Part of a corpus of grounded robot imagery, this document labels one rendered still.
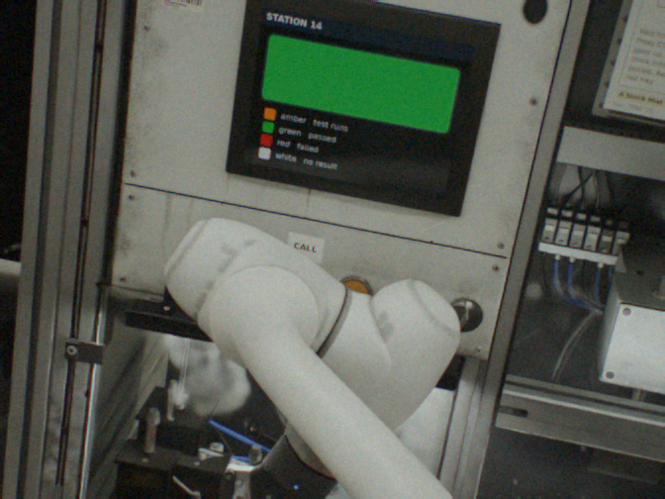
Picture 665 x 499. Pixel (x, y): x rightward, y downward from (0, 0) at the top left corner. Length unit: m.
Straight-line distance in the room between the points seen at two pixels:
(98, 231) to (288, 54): 0.30
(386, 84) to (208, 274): 0.26
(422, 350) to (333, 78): 0.28
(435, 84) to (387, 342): 0.26
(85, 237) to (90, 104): 0.15
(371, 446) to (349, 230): 0.39
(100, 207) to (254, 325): 0.35
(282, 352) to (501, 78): 0.38
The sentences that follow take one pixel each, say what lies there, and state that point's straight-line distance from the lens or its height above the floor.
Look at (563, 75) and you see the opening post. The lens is 1.33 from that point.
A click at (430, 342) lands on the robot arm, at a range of 1.26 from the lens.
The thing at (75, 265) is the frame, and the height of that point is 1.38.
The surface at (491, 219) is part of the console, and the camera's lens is 1.36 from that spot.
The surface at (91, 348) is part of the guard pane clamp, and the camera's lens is 1.51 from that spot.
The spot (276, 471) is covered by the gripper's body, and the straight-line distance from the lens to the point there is 1.35.
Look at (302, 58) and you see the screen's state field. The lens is 1.31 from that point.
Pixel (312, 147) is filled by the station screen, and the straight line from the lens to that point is 1.33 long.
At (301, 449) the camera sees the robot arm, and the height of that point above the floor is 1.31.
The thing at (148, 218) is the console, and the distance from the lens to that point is 1.42.
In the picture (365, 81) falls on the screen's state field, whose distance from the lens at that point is 1.30.
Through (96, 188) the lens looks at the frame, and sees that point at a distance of 1.43.
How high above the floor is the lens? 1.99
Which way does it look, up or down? 22 degrees down
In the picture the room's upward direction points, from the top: 10 degrees clockwise
